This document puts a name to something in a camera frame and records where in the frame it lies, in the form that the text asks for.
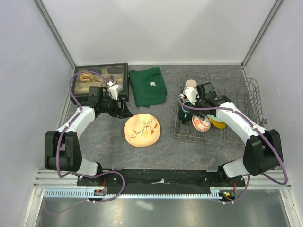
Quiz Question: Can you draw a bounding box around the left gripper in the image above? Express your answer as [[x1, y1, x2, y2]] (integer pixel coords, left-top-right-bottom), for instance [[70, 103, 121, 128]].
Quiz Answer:
[[99, 95, 132, 119]]

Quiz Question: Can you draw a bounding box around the beige bird pattern plate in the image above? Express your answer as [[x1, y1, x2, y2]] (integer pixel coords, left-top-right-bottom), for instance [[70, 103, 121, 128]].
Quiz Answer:
[[124, 113, 161, 148]]

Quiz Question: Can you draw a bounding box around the yellow small plate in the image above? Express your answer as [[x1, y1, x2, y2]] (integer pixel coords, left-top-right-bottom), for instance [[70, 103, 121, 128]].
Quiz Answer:
[[210, 118, 227, 129]]

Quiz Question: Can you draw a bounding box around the light green flower plate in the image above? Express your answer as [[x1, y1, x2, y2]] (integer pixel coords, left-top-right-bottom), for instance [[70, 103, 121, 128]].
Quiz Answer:
[[207, 114, 217, 121]]

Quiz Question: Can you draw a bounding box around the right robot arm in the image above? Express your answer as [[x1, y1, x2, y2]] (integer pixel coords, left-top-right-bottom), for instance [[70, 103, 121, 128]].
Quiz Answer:
[[194, 82, 283, 186]]

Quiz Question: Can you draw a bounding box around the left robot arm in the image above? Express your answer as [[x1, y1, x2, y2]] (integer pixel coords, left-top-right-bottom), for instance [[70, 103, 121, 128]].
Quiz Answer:
[[45, 84, 132, 186]]

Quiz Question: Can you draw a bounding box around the dark green mug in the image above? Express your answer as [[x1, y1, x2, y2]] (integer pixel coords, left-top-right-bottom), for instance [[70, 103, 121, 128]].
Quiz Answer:
[[178, 105, 193, 124]]

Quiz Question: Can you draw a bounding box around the white orange patterned bowl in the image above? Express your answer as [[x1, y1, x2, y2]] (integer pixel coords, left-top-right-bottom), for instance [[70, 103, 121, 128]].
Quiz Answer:
[[192, 115, 212, 132]]

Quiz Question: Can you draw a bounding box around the beige ceramic cup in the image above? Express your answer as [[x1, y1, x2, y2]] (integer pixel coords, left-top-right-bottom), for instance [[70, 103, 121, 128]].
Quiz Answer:
[[183, 79, 197, 94]]

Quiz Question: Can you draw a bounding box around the green folded t-shirt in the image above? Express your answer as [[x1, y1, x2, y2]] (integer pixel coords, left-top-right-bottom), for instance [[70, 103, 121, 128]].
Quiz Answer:
[[129, 67, 167, 108]]

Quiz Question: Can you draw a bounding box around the black compartment box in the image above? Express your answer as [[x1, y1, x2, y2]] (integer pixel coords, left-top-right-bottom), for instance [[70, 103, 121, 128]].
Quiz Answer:
[[70, 62, 130, 104]]

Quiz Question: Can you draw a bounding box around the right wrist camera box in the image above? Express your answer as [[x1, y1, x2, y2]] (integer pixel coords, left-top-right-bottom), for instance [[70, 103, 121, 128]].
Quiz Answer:
[[179, 87, 199, 104]]

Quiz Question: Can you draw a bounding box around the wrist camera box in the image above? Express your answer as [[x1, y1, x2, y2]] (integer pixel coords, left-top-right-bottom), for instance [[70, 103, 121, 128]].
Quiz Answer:
[[108, 84, 123, 100], [179, 87, 199, 104]]

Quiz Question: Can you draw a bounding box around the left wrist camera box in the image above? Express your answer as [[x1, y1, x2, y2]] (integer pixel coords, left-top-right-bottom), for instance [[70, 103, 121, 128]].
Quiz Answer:
[[108, 84, 123, 100]]

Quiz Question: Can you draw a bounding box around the grey wire dish rack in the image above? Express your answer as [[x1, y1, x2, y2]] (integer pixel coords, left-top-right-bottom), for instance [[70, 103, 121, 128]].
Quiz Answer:
[[174, 71, 264, 148]]

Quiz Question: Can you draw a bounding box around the gold bracelet coil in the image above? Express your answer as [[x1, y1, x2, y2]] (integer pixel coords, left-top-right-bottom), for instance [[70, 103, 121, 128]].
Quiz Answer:
[[79, 72, 94, 83]]

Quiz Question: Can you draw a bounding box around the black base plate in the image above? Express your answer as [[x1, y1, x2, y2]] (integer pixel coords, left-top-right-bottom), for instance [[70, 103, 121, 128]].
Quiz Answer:
[[77, 169, 246, 195]]

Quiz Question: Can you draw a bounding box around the blue white cable duct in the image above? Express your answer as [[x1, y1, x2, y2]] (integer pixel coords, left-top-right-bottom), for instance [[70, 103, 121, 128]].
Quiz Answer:
[[44, 188, 223, 199]]

